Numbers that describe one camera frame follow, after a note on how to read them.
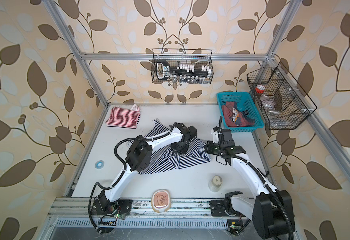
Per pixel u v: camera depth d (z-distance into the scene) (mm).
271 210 407
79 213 739
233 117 1060
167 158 911
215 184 722
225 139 642
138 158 586
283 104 740
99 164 903
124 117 1083
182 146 803
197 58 911
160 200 738
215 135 777
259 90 871
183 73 840
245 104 1155
